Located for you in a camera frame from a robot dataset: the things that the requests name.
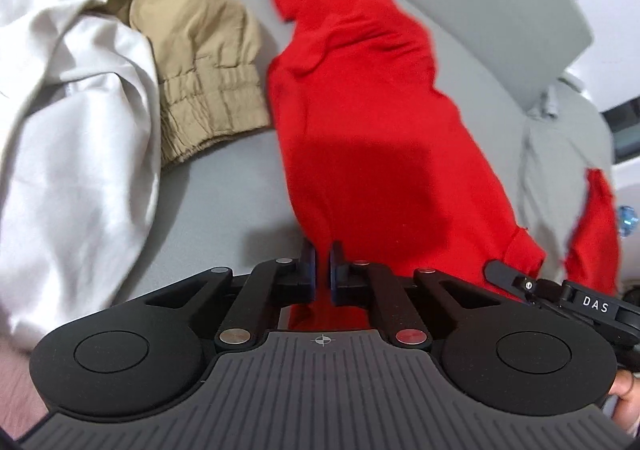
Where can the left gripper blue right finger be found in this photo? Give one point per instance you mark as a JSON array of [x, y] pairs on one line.
[[338, 274]]

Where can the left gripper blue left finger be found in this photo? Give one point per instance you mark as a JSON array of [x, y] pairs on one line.
[[307, 269]]

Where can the red long-sleeve garment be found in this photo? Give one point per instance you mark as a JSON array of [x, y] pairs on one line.
[[375, 156]]

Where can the person's right hand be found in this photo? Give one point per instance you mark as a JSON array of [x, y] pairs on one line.
[[626, 389]]

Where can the folded red garment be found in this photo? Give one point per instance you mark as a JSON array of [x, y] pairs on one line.
[[593, 256]]

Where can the grey cloth on armrest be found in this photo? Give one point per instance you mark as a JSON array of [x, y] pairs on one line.
[[565, 136]]

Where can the khaki trousers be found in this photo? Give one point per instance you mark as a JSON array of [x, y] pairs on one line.
[[205, 53]]

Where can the white sweatshirt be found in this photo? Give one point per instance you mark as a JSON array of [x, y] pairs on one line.
[[80, 161]]

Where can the pink fluffy garment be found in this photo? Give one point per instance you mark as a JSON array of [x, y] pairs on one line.
[[20, 405]]

